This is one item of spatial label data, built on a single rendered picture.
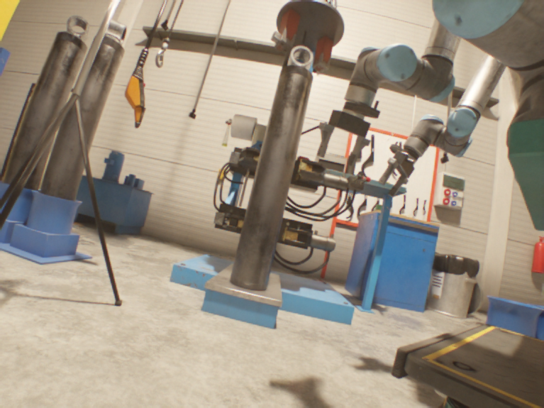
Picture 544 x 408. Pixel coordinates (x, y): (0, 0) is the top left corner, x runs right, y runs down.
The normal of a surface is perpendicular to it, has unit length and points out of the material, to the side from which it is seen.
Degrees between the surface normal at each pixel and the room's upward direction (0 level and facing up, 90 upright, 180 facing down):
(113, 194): 90
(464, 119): 94
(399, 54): 114
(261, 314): 90
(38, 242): 90
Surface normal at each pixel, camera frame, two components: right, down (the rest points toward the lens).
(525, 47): -0.21, 0.96
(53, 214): 0.71, 0.09
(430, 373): -0.78, -0.24
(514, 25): -0.15, 0.92
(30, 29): -0.04, -0.11
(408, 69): 0.01, 0.33
